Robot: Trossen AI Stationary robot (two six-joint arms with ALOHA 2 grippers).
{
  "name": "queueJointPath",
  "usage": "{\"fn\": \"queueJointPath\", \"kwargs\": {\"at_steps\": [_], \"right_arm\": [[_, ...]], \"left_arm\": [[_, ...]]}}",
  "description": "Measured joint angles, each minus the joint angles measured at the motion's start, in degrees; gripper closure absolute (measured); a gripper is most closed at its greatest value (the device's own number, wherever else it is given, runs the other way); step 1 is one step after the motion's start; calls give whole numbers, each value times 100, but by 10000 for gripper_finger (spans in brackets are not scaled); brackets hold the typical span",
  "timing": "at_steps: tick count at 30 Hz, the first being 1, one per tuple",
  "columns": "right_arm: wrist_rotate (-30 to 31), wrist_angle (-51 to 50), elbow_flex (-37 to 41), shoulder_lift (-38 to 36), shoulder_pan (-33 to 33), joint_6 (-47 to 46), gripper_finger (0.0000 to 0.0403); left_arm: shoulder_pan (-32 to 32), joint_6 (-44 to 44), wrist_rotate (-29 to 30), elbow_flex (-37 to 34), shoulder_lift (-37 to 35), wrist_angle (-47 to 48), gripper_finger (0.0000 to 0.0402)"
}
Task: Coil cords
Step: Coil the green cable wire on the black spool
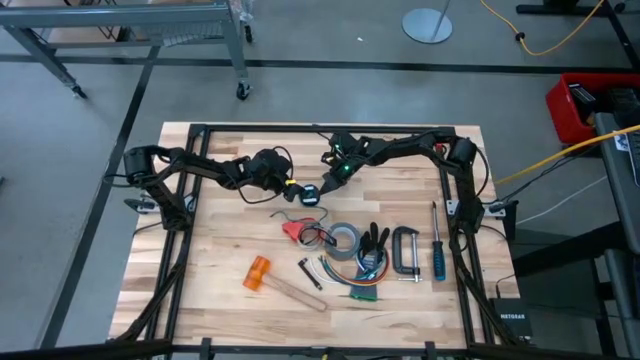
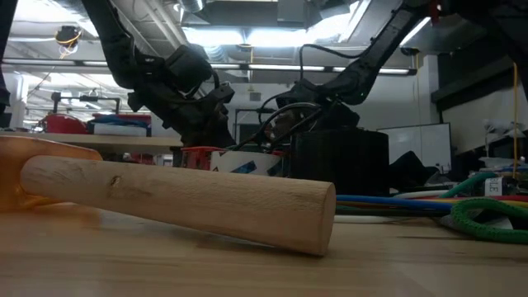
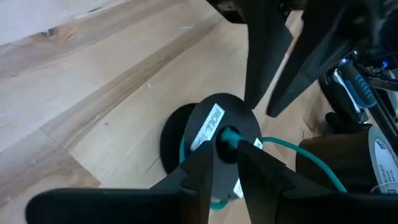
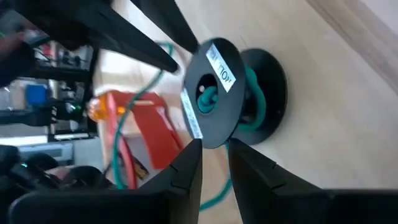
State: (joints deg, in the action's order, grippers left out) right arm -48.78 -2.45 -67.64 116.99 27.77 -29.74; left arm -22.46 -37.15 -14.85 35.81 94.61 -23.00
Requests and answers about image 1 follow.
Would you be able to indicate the black Netgear network switch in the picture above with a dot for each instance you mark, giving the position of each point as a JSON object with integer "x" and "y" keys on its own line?
{"x": 511, "y": 317}

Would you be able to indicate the grey duct tape roll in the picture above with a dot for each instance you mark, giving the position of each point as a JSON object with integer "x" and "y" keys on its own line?
{"x": 334, "y": 251}

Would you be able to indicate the orange head wooden mallet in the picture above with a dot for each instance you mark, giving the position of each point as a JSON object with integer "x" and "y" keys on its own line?
{"x": 257, "y": 272}

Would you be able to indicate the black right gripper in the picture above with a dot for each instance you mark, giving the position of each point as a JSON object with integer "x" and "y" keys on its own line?
{"x": 342, "y": 167}

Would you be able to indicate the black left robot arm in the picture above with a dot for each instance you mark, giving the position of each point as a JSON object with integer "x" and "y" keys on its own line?
{"x": 200, "y": 167}

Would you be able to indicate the round grey stand base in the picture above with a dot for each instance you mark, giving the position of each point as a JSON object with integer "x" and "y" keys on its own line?
{"x": 426, "y": 25}

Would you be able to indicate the small blue grey module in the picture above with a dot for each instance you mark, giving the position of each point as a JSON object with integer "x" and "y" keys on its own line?
{"x": 370, "y": 262}

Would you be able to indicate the black C-clamp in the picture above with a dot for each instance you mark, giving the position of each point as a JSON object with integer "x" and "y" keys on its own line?
{"x": 397, "y": 250}

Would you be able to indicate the grey desk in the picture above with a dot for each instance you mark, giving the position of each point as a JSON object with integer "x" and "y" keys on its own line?
{"x": 620, "y": 210}

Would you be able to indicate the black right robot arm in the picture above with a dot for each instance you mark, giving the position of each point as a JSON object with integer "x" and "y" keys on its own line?
{"x": 450, "y": 150}

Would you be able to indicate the grey metal wheeled cart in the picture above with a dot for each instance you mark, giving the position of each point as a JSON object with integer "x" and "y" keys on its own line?
{"x": 125, "y": 15}

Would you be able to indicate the black aluminium rig frame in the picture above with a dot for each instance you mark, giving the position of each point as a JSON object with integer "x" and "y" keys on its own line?
{"x": 320, "y": 351}

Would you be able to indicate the white tape roll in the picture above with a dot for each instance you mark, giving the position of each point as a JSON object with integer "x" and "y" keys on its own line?
{"x": 311, "y": 246}

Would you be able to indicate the black round spool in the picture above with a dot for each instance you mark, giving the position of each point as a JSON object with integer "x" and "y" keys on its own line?
{"x": 314, "y": 200}

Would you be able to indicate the red plastic bin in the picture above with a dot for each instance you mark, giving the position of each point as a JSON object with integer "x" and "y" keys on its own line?
{"x": 560, "y": 110}

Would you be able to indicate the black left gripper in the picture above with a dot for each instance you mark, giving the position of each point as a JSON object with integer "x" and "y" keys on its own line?
{"x": 270, "y": 170}

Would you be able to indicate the black spring clamp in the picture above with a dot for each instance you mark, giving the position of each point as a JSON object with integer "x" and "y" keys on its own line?
{"x": 373, "y": 235}

